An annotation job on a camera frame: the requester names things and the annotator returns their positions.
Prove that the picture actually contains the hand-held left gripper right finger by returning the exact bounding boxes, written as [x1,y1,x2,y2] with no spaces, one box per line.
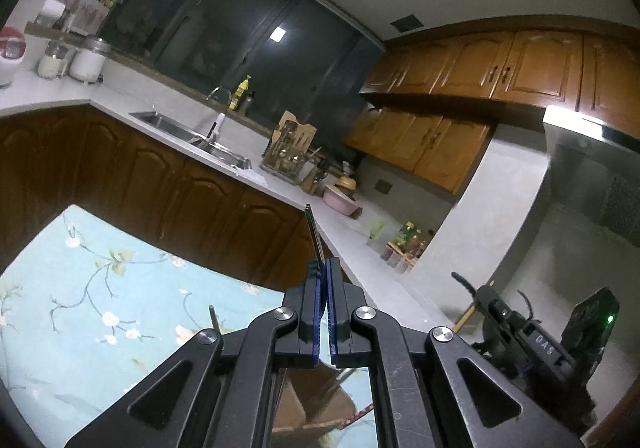
[326,257,584,448]

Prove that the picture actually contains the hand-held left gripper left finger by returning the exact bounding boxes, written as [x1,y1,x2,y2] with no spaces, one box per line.
[65,263,329,448]

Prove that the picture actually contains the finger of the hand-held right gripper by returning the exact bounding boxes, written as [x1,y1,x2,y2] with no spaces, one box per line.
[474,285,523,361]

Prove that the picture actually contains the wooden utensil holder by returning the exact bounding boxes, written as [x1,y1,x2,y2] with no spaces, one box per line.
[272,363,377,435]

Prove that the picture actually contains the knife block with utensils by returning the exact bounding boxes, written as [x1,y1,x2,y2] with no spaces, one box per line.
[299,155,334,194]

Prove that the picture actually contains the small translucent cup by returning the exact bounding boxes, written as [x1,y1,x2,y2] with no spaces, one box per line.
[367,220,389,249]

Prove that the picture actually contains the spice bottle set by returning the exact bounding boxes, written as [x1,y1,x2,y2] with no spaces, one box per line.
[380,221,431,274]

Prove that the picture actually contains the pink plastic basin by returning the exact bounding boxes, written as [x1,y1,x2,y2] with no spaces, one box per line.
[322,185,364,218]

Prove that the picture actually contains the dish rack with cutting boards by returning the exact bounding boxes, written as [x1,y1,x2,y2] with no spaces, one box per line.
[259,110,319,179]

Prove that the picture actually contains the steel range hood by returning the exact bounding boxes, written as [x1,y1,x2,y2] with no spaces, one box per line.
[542,104,640,251]

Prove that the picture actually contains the dark wooden lower cabinets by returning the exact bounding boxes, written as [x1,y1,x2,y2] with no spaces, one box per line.
[0,105,332,295]

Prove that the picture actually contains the white water filter tap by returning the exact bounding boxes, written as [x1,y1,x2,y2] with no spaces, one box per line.
[205,112,227,140]

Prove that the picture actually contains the steel kitchen sink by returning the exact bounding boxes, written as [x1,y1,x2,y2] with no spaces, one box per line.
[128,110,252,170]

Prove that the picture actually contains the floral light-blue tablecloth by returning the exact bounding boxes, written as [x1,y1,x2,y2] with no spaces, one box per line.
[0,205,382,448]

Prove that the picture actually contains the yellow dish soap bottle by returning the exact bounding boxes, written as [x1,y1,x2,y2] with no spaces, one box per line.
[228,75,251,112]

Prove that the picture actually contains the wooden upper cabinets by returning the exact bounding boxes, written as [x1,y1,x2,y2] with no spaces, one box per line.
[341,27,640,195]

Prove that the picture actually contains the dark kitchen window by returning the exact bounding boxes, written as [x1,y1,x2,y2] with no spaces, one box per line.
[106,0,387,130]

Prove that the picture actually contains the ceiling vent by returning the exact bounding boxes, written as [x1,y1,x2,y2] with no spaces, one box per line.
[388,14,425,32]

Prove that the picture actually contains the white pot with steel lid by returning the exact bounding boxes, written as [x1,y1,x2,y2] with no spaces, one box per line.
[68,37,112,82]

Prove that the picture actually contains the glass jar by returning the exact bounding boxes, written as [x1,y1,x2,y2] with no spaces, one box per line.
[37,40,76,80]

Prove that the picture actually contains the white and red rice cooker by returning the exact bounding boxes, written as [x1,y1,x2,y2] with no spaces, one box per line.
[0,25,27,90]

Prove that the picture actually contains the paper towel roll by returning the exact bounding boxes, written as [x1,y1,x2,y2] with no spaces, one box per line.
[39,0,69,22]

